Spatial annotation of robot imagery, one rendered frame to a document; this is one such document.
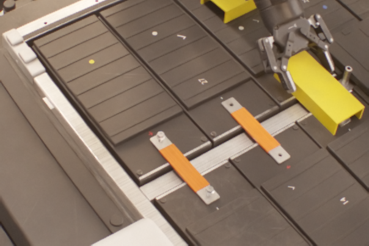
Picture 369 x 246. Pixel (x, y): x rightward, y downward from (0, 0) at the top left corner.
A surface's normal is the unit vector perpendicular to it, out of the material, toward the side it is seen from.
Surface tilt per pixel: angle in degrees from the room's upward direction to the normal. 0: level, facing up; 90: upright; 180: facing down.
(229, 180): 0
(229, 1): 0
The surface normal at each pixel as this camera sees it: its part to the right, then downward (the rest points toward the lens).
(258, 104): 0.08, -0.66
